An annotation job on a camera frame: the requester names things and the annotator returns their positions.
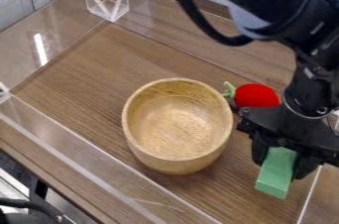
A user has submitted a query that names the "clear acrylic front wall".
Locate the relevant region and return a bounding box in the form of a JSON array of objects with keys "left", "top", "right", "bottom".
[{"left": 0, "top": 83, "right": 221, "bottom": 224}]

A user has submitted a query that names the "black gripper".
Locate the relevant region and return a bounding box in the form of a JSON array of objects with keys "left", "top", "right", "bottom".
[{"left": 236, "top": 66, "right": 339, "bottom": 179}]

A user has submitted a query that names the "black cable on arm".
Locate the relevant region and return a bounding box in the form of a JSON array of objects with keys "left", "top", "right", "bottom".
[{"left": 156, "top": 0, "right": 254, "bottom": 48}]

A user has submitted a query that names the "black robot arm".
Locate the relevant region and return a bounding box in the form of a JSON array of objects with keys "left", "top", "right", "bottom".
[{"left": 228, "top": 0, "right": 339, "bottom": 179}]

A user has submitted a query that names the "green rectangular block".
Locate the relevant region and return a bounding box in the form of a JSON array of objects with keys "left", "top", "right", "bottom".
[{"left": 253, "top": 148, "right": 296, "bottom": 199}]

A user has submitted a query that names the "black table clamp bracket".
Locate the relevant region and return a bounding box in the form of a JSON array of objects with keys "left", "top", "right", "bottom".
[{"left": 0, "top": 177, "right": 81, "bottom": 224}]

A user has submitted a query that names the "red plush strawberry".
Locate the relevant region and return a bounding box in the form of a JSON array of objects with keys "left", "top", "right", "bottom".
[{"left": 222, "top": 81, "right": 280, "bottom": 107}]

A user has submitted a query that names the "brown wooden bowl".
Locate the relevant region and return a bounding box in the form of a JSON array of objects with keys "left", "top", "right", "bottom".
[{"left": 121, "top": 77, "right": 233, "bottom": 175}]

